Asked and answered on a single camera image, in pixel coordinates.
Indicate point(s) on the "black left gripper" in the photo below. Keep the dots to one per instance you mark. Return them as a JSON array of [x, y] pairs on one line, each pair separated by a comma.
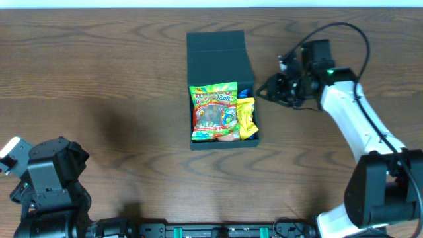
[[21, 190]]

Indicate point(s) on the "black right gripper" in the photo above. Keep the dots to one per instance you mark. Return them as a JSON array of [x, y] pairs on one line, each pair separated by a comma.
[[277, 82]]

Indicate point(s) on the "blue Oreo cookie pack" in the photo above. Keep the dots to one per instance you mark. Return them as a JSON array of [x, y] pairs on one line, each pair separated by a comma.
[[244, 93]]

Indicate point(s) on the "yellow candy wrapper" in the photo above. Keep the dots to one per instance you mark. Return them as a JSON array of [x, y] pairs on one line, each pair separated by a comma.
[[245, 115]]

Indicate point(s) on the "black gift box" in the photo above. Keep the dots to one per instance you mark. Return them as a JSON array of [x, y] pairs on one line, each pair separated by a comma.
[[221, 57]]

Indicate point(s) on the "green Haribo gummy bag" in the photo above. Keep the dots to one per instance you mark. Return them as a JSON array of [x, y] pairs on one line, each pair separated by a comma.
[[215, 110]]

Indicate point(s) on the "red Pringles can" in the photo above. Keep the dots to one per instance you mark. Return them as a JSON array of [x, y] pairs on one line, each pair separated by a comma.
[[233, 136]]

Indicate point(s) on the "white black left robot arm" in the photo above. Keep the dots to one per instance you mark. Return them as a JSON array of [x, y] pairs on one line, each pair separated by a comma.
[[53, 201]]

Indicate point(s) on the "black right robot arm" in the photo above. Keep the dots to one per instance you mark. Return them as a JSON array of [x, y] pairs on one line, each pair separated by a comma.
[[386, 185]]

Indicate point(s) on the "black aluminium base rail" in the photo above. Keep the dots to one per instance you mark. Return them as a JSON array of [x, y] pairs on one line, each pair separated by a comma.
[[281, 228]]

